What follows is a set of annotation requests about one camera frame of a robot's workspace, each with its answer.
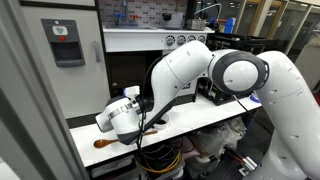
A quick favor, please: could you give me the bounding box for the grey toy ice dispenser panel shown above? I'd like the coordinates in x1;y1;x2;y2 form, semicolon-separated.
41;18;86;68

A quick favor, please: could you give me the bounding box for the toy sink faucet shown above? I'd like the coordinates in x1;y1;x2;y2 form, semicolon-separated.
113;0;139;28

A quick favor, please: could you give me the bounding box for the white toy kitchen unit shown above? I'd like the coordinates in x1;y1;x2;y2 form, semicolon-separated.
18;0;216;121

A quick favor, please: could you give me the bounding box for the grey fridge door handle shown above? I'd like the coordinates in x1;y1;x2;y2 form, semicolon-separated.
92;40;101;64

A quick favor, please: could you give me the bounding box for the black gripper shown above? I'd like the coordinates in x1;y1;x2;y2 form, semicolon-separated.
139;96;156;115

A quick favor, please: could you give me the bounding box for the silver metal bracket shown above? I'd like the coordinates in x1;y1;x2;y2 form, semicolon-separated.
238;156;258;177

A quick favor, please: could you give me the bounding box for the yellow cable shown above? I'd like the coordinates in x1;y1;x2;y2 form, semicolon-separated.
138;149;184;174

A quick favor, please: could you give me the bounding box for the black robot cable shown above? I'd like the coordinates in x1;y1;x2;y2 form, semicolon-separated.
136;56;168;151

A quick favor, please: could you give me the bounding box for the clear plastic cable bin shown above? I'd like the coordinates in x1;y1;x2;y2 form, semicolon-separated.
136;143;186;180

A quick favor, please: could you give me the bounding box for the white curved tube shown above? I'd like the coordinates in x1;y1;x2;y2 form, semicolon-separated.
193;2;223;21

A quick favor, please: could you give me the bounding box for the grey toy pot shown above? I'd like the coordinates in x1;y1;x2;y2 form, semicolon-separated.
162;12;184;30

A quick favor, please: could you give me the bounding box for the wooden spoon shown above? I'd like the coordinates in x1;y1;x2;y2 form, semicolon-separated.
93;129;159;150

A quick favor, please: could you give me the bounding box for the blue toy appliance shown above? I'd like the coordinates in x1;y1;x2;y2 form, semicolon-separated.
209;17;236;34

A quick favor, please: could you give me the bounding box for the grey aluminium post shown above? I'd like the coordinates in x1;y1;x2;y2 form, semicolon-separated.
0;0;88;180

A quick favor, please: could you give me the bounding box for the clear plastic bag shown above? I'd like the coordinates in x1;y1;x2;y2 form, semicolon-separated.
196;116;248;158

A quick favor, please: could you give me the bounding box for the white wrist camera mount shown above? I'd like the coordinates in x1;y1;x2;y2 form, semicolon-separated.
123;85;141;101

